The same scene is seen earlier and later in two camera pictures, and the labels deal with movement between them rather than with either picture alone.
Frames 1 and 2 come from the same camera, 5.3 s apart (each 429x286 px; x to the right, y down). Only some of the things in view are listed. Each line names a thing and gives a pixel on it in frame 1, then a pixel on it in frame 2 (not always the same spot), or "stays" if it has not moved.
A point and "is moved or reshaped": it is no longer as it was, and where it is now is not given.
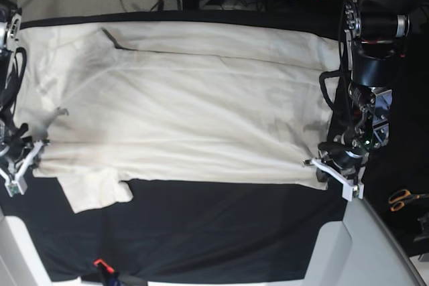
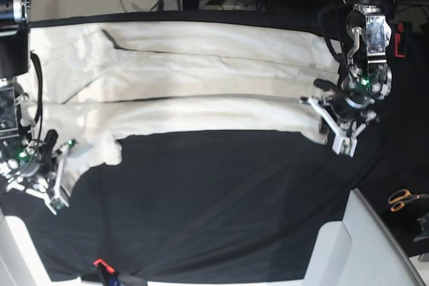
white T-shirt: x=195 y=102 is moved or reshaped
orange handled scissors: x=398 y=197 stays
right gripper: x=346 y=153 → x=356 y=93
